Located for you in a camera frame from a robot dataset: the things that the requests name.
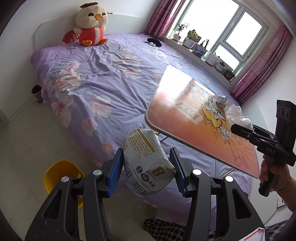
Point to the green framed window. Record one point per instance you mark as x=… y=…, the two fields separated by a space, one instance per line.
x=233 y=30

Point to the person's right forearm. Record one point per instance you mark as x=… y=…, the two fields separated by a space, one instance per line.
x=288 y=194

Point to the orange cartoon folding table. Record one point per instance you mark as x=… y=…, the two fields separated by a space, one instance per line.
x=187 y=111

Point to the left pink curtain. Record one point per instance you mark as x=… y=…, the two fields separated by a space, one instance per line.
x=162 y=17

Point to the small blue white pot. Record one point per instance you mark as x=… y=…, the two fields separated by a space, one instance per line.
x=220 y=67

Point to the clear plastic bag white wad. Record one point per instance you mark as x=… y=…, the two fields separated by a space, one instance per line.
x=234 y=115

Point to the large white flower pot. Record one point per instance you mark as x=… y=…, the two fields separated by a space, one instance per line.
x=211 y=59

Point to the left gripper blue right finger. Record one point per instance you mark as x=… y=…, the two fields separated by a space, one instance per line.
x=180 y=175

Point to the pink curtain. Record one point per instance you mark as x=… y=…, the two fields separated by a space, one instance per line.
x=162 y=17
x=263 y=66

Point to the plaid pajama leg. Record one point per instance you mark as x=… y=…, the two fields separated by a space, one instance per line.
x=163 y=230

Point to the dark small waste bin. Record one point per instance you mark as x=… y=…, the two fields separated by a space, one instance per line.
x=36 y=93

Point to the white pot green shrub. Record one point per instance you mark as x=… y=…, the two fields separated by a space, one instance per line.
x=191 y=39

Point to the crumpled grey paper ball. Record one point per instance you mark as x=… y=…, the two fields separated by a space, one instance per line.
x=221 y=101

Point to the person's right hand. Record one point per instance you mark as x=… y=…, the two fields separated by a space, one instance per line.
x=284 y=178

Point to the chick plush toy red shirt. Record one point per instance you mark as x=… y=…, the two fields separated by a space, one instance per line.
x=91 y=21

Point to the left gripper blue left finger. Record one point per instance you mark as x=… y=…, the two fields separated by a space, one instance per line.
x=113 y=172

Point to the yellow trash bin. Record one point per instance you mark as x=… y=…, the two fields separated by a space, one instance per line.
x=58 y=170

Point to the right pink curtain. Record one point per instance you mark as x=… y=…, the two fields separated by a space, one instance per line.
x=263 y=66

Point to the blue white porcelain planter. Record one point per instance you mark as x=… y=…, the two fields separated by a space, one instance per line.
x=200 y=49

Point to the white headboard panel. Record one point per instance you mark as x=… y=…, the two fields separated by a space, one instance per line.
x=51 y=33

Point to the small white potted plant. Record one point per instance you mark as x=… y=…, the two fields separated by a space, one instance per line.
x=179 y=29

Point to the white yellow snack bag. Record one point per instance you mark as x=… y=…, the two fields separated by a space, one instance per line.
x=147 y=167

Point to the dark rectangular planter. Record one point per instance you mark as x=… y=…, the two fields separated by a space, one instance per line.
x=228 y=74

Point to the black and white plush toy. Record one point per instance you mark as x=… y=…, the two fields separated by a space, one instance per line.
x=154 y=42

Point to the purple floral bed sheet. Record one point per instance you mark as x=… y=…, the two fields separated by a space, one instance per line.
x=101 y=93

